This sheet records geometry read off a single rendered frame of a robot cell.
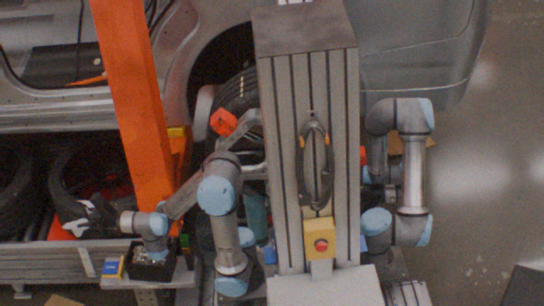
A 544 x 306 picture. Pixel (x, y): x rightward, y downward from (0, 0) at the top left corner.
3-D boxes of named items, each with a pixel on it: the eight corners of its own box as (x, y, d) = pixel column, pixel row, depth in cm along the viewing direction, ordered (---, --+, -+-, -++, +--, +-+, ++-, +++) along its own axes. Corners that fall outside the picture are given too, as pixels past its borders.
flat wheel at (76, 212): (167, 149, 448) (160, 116, 433) (190, 228, 398) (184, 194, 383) (53, 177, 437) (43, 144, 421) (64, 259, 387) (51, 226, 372)
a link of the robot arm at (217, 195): (255, 271, 287) (239, 157, 252) (248, 303, 276) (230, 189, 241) (223, 269, 289) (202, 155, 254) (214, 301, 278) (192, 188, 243)
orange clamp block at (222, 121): (237, 117, 334) (220, 106, 330) (236, 129, 328) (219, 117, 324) (227, 127, 337) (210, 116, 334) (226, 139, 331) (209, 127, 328)
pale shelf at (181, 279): (197, 259, 361) (196, 255, 359) (195, 287, 348) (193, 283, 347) (106, 262, 364) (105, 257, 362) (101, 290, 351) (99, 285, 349)
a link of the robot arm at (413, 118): (390, 242, 296) (392, 96, 290) (430, 243, 294) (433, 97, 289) (391, 250, 284) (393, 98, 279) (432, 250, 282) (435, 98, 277)
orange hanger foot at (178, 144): (195, 141, 411) (184, 87, 389) (184, 212, 371) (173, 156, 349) (162, 143, 412) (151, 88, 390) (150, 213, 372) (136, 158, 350)
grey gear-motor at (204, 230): (242, 215, 430) (235, 167, 407) (239, 274, 398) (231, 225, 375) (208, 217, 431) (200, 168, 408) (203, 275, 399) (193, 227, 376)
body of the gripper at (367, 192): (354, 180, 323) (383, 178, 323) (354, 195, 329) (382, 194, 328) (354, 193, 317) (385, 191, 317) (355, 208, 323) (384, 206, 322)
